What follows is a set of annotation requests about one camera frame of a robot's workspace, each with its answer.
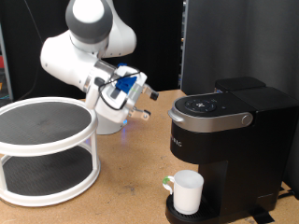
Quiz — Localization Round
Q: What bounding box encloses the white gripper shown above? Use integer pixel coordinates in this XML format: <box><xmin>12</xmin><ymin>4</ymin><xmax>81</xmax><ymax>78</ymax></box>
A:
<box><xmin>85</xmin><ymin>65</ymin><xmax>160</xmax><ymax>124</ymax></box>

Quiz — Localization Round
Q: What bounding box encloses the white mug green handle tape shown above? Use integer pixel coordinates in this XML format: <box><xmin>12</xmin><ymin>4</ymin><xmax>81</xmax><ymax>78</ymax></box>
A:
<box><xmin>162</xmin><ymin>169</ymin><xmax>205</xmax><ymax>216</ymax></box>

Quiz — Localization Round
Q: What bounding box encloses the black Keurig coffee machine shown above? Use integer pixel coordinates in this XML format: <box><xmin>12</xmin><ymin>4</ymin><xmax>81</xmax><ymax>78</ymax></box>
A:
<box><xmin>164</xmin><ymin>86</ymin><xmax>299</xmax><ymax>224</ymax></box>

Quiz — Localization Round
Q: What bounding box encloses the black curtain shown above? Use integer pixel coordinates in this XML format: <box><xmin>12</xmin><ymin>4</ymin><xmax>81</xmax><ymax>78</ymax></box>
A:
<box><xmin>0</xmin><ymin>0</ymin><xmax>185</xmax><ymax>104</ymax></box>

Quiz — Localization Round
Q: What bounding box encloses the clear water tank black lid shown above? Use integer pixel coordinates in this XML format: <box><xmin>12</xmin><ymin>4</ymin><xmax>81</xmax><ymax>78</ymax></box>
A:
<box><xmin>214</xmin><ymin>77</ymin><xmax>267</xmax><ymax>94</ymax></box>

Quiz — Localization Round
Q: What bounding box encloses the white two-tier turntable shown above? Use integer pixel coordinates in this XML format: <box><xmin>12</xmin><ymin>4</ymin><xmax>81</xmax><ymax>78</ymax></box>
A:
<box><xmin>0</xmin><ymin>96</ymin><xmax>102</xmax><ymax>208</ymax></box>

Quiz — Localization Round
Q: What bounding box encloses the dark grey partition panel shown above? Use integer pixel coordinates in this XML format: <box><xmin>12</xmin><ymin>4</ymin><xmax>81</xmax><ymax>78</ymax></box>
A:
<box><xmin>180</xmin><ymin>0</ymin><xmax>299</xmax><ymax>200</ymax></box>

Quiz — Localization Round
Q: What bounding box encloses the black tape strip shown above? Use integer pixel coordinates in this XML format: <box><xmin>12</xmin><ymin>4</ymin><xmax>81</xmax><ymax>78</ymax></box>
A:
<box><xmin>249</xmin><ymin>207</ymin><xmax>276</xmax><ymax>224</ymax></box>

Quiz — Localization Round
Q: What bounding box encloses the black camera cable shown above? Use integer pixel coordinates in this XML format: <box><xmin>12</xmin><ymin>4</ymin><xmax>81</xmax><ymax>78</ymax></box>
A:
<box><xmin>97</xmin><ymin>70</ymin><xmax>141</xmax><ymax>111</ymax></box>

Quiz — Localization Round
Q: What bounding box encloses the thin black hanging cable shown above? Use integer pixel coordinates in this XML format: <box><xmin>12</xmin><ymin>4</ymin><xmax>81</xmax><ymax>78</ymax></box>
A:
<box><xmin>12</xmin><ymin>0</ymin><xmax>45</xmax><ymax>102</ymax></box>

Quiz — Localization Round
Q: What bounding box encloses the black power cable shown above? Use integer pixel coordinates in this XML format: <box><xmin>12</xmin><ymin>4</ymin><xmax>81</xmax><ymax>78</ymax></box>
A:
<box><xmin>277</xmin><ymin>186</ymin><xmax>296</xmax><ymax>200</ymax></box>

